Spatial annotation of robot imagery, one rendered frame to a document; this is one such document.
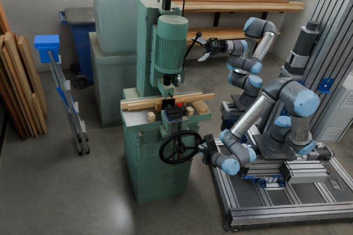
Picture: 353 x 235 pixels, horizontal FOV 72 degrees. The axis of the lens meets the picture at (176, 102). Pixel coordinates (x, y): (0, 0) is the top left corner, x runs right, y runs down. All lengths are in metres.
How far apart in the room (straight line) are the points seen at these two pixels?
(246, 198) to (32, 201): 1.74
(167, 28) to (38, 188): 1.77
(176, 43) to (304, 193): 1.72
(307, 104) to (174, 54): 0.74
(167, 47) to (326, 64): 0.94
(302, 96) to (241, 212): 1.17
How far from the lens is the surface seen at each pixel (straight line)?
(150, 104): 1.68
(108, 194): 2.33
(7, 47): 2.47
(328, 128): 2.02
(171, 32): 1.39
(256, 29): 1.91
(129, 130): 1.57
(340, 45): 1.69
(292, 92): 1.24
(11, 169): 2.73
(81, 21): 3.13
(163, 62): 1.48
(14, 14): 3.81
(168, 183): 2.14
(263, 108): 1.31
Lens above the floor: 1.93
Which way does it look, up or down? 36 degrees down
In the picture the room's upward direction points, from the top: 8 degrees clockwise
